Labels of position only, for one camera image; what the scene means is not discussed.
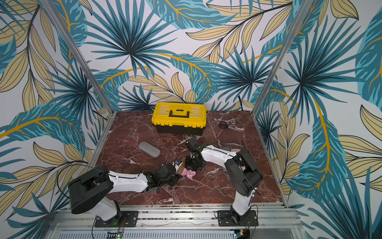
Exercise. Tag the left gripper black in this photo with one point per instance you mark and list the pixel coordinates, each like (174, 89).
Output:
(175, 179)

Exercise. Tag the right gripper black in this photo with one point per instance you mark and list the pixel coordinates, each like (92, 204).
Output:
(192, 161)

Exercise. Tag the pink cloth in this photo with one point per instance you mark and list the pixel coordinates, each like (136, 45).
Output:
(188, 173)

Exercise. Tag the grey oval eyeglass case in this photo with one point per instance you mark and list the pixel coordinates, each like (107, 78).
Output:
(149, 149)

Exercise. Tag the brown case with red band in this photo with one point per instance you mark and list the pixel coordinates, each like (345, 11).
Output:
(180, 170)

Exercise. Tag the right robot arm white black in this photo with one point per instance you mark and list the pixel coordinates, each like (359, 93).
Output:
(240, 166)

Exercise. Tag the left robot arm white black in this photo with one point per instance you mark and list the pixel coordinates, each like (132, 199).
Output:
(88, 192)

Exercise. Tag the yellow black toolbox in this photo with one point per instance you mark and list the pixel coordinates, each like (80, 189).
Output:
(179, 118)

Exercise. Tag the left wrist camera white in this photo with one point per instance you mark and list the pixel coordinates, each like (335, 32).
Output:
(178, 162)

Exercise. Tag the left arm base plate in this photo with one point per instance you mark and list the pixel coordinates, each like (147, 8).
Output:
(124, 219)

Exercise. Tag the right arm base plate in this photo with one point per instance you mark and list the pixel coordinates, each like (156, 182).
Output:
(229, 218)

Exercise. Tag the aluminium front rail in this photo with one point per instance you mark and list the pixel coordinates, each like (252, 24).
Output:
(205, 221)

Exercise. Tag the left metal frame post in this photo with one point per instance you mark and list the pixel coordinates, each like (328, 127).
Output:
(72, 46)

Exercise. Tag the metal frame post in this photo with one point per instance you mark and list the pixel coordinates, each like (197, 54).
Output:
(295, 24)
(72, 46)

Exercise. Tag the right metal frame post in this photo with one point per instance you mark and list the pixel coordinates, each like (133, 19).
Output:
(295, 24)

